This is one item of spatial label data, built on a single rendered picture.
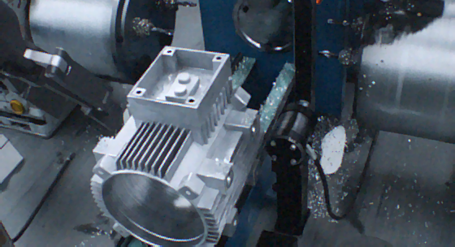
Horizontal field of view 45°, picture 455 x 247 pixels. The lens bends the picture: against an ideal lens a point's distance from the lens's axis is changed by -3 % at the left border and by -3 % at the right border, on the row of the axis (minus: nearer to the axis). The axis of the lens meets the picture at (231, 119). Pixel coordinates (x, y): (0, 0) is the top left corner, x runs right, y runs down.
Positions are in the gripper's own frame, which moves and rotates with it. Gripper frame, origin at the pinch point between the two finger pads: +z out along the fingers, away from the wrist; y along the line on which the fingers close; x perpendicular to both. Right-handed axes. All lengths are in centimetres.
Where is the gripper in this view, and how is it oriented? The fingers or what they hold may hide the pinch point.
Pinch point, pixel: (75, 105)
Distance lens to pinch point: 67.2
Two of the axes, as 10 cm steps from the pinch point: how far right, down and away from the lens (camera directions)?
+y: -9.3, -1.8, 3.3
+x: -2.7, 9.3, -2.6
